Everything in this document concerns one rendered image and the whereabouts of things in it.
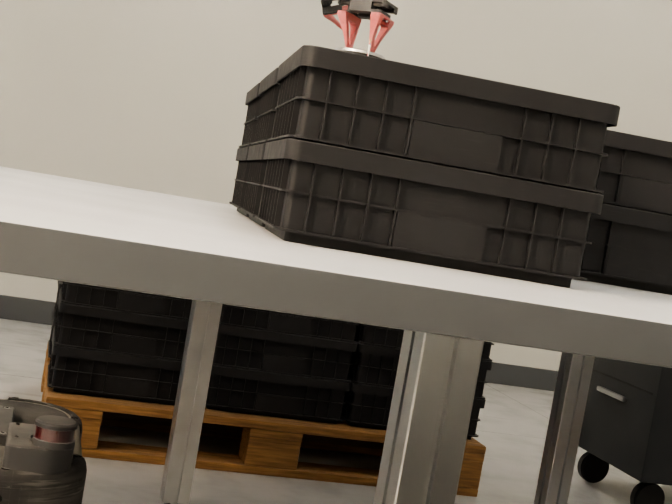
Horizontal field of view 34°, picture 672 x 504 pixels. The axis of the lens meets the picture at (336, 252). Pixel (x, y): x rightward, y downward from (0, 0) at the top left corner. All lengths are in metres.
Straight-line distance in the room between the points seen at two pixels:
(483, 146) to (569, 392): 1.46
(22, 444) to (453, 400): 0.98
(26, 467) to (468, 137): 0.93
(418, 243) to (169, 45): 3.64
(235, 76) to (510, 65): 1.30
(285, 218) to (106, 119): 3.58
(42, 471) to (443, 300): 1.04
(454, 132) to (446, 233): 0.12
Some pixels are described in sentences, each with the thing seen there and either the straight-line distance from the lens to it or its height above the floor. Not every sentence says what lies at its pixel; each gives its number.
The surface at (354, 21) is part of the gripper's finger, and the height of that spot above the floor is 1.10.
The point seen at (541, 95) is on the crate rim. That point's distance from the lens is 1.35.
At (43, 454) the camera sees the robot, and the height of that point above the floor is 0.27.
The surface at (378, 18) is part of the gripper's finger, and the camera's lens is 2.11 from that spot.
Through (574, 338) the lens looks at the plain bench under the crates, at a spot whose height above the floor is 0.67.
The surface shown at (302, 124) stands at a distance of 1.29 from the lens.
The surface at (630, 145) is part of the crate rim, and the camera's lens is 1.72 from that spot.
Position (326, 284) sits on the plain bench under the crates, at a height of 0.69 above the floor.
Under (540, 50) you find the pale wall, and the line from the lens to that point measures 5.35.
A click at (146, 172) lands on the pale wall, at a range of 4.86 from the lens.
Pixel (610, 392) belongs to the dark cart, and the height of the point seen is 0.32.
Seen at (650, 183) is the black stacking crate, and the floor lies 0.86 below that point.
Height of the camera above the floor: 0.76
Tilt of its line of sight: 3 degrees down
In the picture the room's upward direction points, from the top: 10 degrees clockwise
